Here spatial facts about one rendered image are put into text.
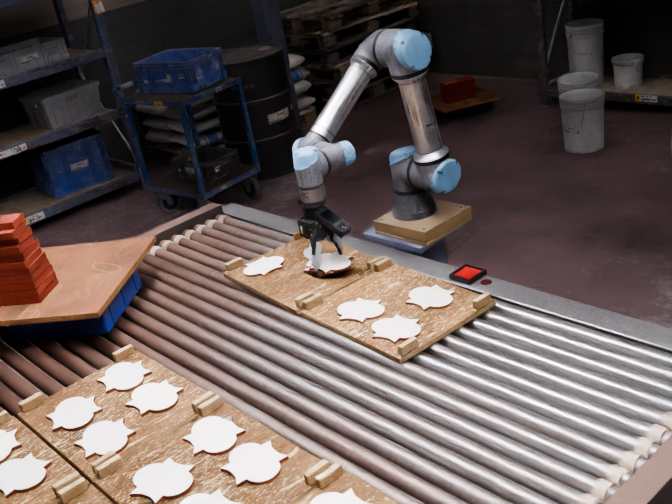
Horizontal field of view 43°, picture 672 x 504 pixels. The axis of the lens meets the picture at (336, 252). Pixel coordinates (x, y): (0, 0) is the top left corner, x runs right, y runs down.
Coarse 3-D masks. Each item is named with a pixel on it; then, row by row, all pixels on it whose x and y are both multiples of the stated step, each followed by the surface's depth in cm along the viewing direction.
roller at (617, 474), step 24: (144, 264) 289; (192, 288) 266; (240, 312) 247; (288, 336) 231; (312, 336) 226; (336, 360) 217; (360, 360) 212; (408, 384) 199; (456, 408) 189; (480, 408) 186; (504, 432) 179; (528, 432) 176; (552, 456) 171; (576, 456) 167; (624, 480) 159
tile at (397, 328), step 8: (384, 320) 223; (392, 320) 222; (400, 320) 221; (408, 320) 220; (416, 320) 220; (376, 328) 220; (384, 328) 219; (392, 328) 218; (400, 328) 218; (408, 328) 217; (416, 328) 216; (376, 336) 216; (384, 336) 215; (392, 336) 215; (400, 336) 214; (408, 336) 213; (416, 336) 214
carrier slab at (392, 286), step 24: (360, 288) 243; (384, 288) 241; (408, 288) 238; (456, 288) 233; (312, 312) 235; (336, 312) 233; (408, 312) 226; (432, 312) 224; (456, 312) 222; (480, 312) 221; (360, 336) 219; (432, 336) 213
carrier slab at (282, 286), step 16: (304, 240) 281; (320, 240) 279; (272, 256) 274; (288, 256) 271; (304, 256) 269; (368, 256) 261; (224, 272) 269; (240, 272) 267; (272, 272) 263; (288, 272) 261; (352, 272) 253; (368, 272) 251; (256, 288) 254; (272, 288) 253; (288, 288) 251; (304, 288) 249; (320, 288) 247; (336, 288) 246; (288, 304) 242
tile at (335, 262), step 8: (328, 256) 258; (336, 256) 257; (344, 256) 256; (352, 256) 256; (312, 264) 255; (320, 264) 254; (328, 264) 253; (336, 264) 252; (344, 264) 251; (328, 272) 250
